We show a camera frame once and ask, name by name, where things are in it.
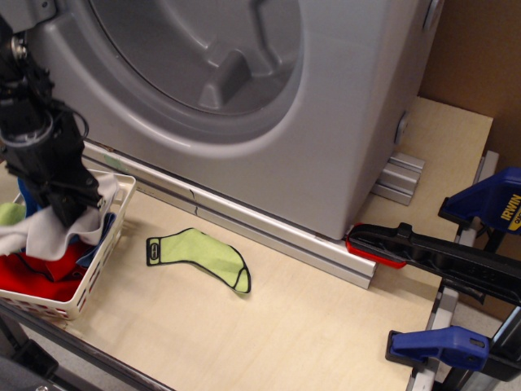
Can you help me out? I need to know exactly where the green cloth in basket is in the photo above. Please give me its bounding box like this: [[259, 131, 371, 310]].
[[0, 203, 26, 226]]

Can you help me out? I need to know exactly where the long aluminium profile rail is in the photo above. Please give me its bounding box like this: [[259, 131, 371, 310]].
[[84, 141, 377, 289]]

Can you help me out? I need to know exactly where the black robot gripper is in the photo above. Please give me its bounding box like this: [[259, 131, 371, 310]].
[[1, 106, 105, 227]]

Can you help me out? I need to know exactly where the blue cloth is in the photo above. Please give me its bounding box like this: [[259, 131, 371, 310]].
[[15, 178, 117, 268]]

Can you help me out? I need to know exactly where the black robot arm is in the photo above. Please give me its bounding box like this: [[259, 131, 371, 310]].
[[1, 20, 103, 226]]

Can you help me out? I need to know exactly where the grey toy washing machine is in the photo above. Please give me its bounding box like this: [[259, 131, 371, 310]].
[[15, 0, 445, 241]]

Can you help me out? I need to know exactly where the red cloth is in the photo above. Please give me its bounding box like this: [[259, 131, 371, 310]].
[[1, 242, 94, 302]]

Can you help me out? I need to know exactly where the brown cardboard panel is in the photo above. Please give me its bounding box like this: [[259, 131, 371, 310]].
[[420, 1, 520, 167]]

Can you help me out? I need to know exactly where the white plastic laundry basket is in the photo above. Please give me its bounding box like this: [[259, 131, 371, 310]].
[[1, 170, 136, 320]]

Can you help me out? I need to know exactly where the short aluminium profile block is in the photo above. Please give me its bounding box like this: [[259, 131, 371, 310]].
[[371, 152, 425, 206]]

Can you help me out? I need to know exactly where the blue clamp lower jaw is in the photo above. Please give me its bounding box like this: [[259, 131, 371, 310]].
[[385, 325, 521, 382]]

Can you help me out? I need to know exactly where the metal table frame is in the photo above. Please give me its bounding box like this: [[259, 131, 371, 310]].
[[1, 300, 170, 390]]

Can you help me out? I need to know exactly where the grey white cloth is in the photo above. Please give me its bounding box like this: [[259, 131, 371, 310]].
[[0, 172, 120, 261]]

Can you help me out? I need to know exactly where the green sock-shaped cloth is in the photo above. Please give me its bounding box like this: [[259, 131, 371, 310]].
[[146, 228, 252, 294]]

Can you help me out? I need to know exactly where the blue Irwin clamp upper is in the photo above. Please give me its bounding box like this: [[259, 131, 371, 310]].
[[438, 167, 520, 235]]

